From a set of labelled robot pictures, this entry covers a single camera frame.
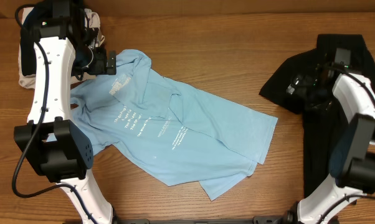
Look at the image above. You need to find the dark navy folded garment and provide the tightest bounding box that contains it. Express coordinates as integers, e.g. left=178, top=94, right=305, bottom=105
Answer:
left=20, top=0, right=93, bottom=75

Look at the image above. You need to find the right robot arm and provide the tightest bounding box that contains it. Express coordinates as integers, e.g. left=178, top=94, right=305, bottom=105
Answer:
left=275, top=48, right=375, bottom=223

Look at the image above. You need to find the beige folded garment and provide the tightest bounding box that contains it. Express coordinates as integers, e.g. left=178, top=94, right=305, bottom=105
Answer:
left=18, top=7, right=105, bottom=89

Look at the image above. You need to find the light blue printed t-shirt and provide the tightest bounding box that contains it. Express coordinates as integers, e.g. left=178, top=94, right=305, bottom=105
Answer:
left=71, top=49, right=277, bottom=200

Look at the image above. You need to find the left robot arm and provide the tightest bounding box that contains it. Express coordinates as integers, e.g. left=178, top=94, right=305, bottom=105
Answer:
left=14, top=0, right=119, bottom=223

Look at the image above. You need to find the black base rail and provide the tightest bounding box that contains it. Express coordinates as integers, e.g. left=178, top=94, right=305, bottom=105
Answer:
left=113, top=216, right=301, bottom=224

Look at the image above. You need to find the black shirt on right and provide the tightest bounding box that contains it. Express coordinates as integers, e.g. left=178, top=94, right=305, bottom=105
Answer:
left=260, top=34, right=375, bottom=197

